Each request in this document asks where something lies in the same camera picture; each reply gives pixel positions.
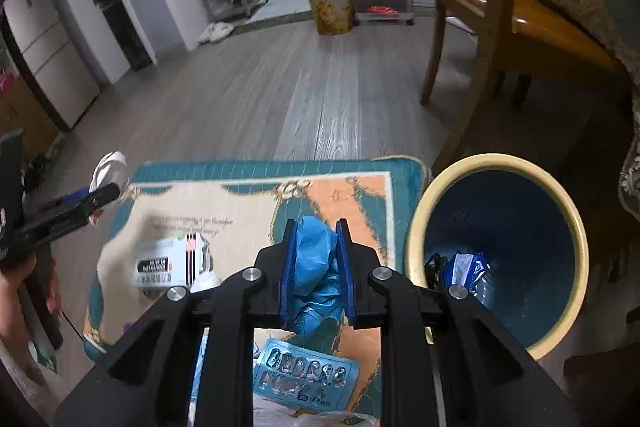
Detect white red wrapper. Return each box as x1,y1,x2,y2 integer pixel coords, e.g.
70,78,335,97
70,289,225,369
89,150,129,227

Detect white medicine box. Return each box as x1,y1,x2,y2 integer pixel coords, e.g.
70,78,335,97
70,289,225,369
132,233,221,293

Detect blue glove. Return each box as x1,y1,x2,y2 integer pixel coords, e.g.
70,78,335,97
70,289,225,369
291,216,344,341

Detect blue foil snack bag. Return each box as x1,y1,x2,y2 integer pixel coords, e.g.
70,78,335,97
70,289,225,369
442,251,490,294

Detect clear plastic bag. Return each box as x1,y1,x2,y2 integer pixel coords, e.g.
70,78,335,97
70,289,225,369
253,395,380,427

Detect black plastic bag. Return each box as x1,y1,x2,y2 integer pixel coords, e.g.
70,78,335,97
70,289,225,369
424,253,448,291

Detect yellow rimmed teal trash bin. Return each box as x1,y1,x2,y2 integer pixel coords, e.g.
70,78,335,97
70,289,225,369
404,153,589,360

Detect person's left hand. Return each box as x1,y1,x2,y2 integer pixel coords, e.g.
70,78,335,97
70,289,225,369
1,254,37,358

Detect blue pill blister tray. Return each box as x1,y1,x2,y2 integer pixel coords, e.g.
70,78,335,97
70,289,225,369
253,338,360,412

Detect teal orange patterned mat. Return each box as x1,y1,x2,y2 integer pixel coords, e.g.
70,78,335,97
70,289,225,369
81,154,433,423

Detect white refrigerator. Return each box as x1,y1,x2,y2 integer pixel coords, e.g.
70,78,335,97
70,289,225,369
3,0,100,128

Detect white slippers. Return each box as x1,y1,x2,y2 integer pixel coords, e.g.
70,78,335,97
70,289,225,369
198,22,235,44

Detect floral patterned waste bin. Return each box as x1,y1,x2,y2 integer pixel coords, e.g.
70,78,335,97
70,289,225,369
309,0,354,36

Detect wooden chair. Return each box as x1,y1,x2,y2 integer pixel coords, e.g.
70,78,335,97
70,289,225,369
421,0,630,174

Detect white power strip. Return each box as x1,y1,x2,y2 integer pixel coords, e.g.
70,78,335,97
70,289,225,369
446,16,477,36

